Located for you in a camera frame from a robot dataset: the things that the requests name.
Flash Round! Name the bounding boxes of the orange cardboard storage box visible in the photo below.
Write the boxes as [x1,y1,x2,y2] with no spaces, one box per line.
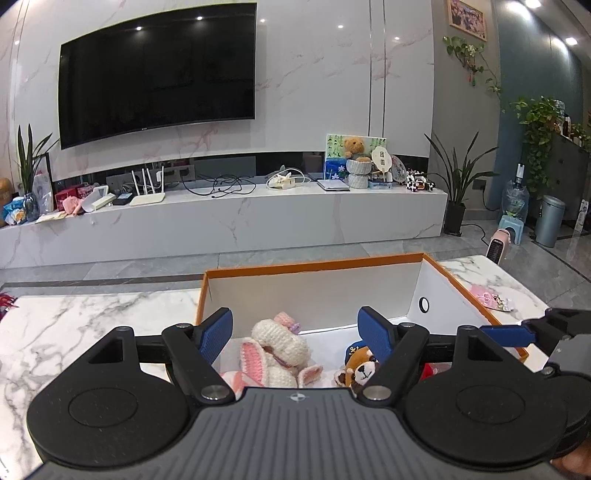
[194,251,530,375]

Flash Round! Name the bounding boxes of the potted green plant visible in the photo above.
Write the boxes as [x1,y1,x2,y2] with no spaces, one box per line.
[425,132,498,236]

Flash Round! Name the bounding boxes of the pink space heater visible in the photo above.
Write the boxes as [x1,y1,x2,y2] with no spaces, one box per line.
[486,229,511,265]

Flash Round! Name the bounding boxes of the white power strip cables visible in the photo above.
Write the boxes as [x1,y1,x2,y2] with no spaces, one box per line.
[265,166,308,190]

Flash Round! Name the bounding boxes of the white tv console cabinet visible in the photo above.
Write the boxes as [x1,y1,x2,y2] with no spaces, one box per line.
[1,183,447,269]

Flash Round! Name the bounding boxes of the black wall television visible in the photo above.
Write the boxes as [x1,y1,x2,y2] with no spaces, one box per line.
[58,3,256,149]

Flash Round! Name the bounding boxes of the grey trash bin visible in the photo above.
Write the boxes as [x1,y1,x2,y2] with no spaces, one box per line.
[535,195,566,248]

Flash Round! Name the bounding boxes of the left green plant in vase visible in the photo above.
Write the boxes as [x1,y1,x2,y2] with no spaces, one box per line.
[16,124,59,222]

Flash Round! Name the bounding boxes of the brown white plush dog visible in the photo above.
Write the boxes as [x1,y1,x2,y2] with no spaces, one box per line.
[334,341,380,396]

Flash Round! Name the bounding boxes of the red yellow feather toy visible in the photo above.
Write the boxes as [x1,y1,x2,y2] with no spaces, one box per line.
[0,293,16,320]

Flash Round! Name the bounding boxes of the white wifi router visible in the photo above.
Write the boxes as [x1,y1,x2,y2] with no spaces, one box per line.
[130,168,166,206]

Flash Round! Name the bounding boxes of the water jug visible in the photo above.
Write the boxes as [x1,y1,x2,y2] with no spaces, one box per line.
[501,164,530,222]

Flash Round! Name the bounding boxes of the brown teddy bear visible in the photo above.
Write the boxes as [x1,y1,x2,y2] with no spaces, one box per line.
[342,136,372,162]

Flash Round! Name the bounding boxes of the framed wall picture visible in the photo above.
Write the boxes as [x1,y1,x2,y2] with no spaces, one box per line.
[447,0,487,42]

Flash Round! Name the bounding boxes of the cream crochet doll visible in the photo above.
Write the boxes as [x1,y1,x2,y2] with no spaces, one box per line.
[221,312,324,399]

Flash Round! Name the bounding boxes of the pink packet with charm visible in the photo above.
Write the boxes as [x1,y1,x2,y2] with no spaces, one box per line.
[470,285,514,312]

